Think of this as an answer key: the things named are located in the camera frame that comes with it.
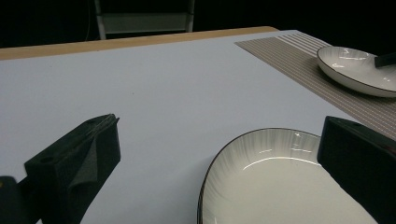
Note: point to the striped brown placemat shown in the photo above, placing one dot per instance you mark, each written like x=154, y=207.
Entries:
x=295, y=59

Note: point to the white table board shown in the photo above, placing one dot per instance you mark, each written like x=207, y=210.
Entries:
x=155, y=93

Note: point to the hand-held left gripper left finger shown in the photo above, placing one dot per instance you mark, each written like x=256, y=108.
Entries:
x=68, y=174

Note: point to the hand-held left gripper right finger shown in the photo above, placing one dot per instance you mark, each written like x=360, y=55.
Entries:
x=364, y=161

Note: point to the wooden table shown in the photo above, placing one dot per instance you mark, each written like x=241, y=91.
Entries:
x=124, y=43

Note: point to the white plate with dark rim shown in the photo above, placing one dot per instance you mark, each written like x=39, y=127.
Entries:
x=348, y=71
x=274, y=193

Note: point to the white metal stand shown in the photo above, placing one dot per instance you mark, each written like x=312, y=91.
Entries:
x=143, y=23

